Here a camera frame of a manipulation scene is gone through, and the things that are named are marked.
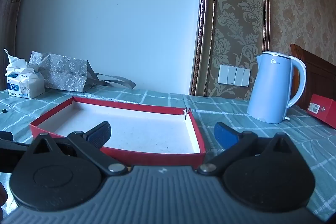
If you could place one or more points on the white tissue pack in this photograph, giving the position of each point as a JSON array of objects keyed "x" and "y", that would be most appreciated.
[{"x": 25, "y": 82}]

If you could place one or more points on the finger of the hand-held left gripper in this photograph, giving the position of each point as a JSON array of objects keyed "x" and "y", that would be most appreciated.
[{"x": 8, "y": 155}]

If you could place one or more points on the light blue electric kettle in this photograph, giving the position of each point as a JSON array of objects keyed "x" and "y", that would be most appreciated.
[{"x": 270, "y": 87}]

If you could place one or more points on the brown wooden headboard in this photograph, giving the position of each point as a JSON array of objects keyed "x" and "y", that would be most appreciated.
[{"x": 315, "y": 74}]

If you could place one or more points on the small red box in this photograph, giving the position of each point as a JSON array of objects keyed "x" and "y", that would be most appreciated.
[{"x": 324, "y": 111}]

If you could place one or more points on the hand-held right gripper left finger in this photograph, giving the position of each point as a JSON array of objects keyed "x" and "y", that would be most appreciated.
[{"x": 99, "y": 132}]

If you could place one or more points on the red shallow cardboard tray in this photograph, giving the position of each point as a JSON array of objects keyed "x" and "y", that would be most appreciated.
[{"x": 147, "y": 129}]

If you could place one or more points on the white wall switch panel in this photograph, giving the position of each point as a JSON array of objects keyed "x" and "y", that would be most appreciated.
[{"x": 233, "y": 75}]

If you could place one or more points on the green checkered tablecloth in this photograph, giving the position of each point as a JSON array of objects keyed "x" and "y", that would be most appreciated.
[{"x": 231, "y": 113}]

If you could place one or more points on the silver patterned gift bag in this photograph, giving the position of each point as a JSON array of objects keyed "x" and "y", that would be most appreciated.
[{"x": 65, "y": 71}]

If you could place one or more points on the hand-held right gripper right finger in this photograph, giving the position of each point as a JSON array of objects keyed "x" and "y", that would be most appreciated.
[{"x": 225, "y": 134}]

